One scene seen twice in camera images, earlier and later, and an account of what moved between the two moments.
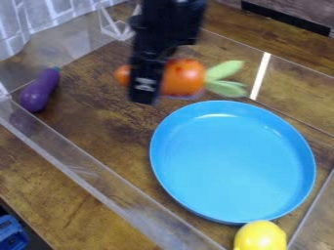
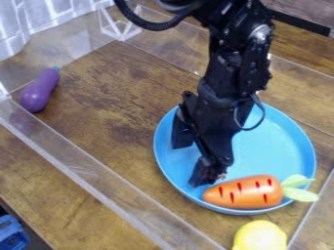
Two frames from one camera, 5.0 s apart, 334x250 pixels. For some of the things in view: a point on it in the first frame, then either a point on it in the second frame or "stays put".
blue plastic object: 14,236 stays put
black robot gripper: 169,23 to 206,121
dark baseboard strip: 285,18 stays put
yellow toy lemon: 260,235 stays put
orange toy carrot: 186,79 to 258,191
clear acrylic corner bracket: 114,28 stays put
